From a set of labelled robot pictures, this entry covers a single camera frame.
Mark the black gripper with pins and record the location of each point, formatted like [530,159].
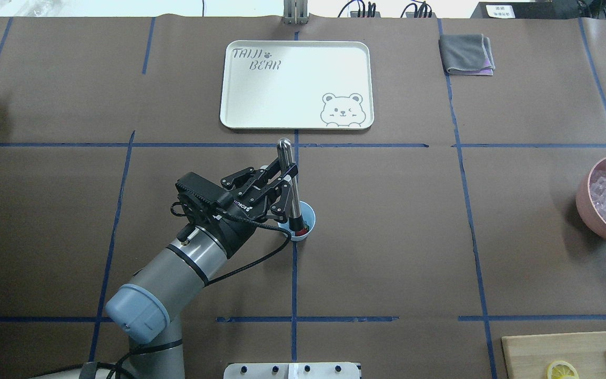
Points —
[235,225]

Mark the steel muddler with black tip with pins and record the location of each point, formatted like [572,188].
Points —
[296,222]

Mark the red strawberry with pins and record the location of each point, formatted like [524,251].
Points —
[302,232]

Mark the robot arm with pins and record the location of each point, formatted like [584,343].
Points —
[148,307]

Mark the light blue plastic cup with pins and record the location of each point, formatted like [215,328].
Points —
[308,217]

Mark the white bear tray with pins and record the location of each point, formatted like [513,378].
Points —
[313,85]

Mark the grey folded cloth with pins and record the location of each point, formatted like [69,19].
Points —
[466,54]

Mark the wooden cutting board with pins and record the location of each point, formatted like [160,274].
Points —
[528,356]

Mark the lemon slices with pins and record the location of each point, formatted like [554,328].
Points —
[561,370]

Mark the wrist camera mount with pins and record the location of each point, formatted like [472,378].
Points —
[201,199]

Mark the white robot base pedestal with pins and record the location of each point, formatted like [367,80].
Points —
[294,370]

